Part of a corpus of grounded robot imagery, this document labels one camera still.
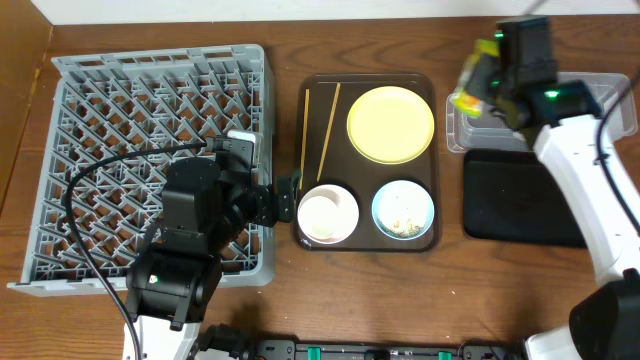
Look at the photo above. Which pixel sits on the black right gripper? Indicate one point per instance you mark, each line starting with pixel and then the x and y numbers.
pixel 489 80

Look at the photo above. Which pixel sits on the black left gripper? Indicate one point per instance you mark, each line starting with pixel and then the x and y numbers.
pixel 273 205

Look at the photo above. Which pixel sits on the pink white bowl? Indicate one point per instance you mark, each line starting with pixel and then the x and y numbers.
pixel 347 215

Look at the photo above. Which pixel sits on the green orange snack wrapper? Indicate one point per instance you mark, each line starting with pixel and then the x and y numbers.
pixel 479 78

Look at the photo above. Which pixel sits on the light blue bowl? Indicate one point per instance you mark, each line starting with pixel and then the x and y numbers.
pixel 401 199

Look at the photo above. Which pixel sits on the yellow round plate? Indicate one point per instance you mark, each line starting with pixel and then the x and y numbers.
pixel 390 125

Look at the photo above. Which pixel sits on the white cup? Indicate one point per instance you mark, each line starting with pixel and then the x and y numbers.
pixel 317 217

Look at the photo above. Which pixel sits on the rice food scraps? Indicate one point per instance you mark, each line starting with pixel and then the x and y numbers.
pixel 406 228

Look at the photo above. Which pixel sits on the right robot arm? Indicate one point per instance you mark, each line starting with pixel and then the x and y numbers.
pixel 567 129

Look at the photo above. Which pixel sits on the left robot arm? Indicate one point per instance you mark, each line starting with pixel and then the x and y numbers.
pixel 206 204

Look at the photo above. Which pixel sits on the black waste tray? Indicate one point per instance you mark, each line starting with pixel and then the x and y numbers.
pixel 510 196

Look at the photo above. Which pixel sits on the dark brown serving tray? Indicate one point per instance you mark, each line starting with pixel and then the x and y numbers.
pixel 345 167

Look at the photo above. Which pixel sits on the clear plastic bin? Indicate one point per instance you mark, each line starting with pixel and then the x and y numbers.
pixel 464 132

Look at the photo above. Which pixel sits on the grey plastic dish rack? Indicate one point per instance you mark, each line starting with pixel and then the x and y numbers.
pixel 139 111

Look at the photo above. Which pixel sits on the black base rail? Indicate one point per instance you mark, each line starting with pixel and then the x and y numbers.
pixel 375 352

